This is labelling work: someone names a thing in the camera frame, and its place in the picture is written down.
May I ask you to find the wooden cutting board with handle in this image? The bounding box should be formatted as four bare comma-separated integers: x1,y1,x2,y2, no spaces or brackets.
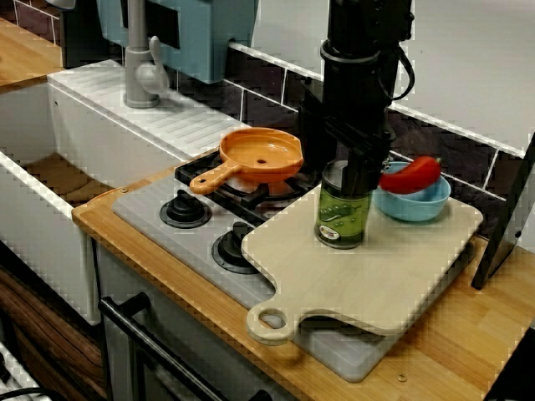
241,160,486,348

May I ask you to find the black stove knob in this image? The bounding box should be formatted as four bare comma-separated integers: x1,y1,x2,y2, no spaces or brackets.
210,220,262,276
159,189,213,230

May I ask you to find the black burner grate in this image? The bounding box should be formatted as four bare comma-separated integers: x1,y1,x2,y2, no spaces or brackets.
173,145,332,223

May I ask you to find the grey toy faucet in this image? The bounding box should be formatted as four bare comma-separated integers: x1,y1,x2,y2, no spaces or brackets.
122,0,171,110

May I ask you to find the orange toy frying pan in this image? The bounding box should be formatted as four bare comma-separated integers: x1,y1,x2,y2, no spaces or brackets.
188,126,308,195

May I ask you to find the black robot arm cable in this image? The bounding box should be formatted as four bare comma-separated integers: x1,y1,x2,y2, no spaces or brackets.
378,43,418,102

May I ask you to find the light blue bowl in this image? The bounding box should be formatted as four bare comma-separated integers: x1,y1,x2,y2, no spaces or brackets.
373,161,453,224

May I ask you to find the grey toy stove top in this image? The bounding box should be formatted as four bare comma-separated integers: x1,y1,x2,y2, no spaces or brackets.
112,165,476,383

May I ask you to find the red chili pepper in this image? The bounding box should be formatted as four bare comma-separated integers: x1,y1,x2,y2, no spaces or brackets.
378,155,443,195

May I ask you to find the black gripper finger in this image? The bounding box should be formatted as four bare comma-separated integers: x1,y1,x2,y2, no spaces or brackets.
299,111,335,169
342,149,380,198

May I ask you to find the dark upright panel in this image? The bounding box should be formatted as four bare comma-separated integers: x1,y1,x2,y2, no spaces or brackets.
471,130,535,292

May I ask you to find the black oven door handle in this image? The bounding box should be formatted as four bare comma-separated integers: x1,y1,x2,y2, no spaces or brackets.
97,291,275,401

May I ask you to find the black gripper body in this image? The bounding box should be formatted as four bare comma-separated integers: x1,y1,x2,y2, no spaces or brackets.
320,39,398,168

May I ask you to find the green can with grey lid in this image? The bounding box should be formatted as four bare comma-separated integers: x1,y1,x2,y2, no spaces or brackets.
314,160,374,251

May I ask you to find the white toy sink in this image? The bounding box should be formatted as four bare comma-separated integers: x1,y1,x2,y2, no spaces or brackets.
0,58,252,327

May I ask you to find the teal blue box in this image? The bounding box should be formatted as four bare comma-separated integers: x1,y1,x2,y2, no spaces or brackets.
95,0,261,85

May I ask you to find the aluminium extrusion frame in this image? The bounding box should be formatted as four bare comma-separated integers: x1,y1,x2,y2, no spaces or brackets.
0,338,38,401

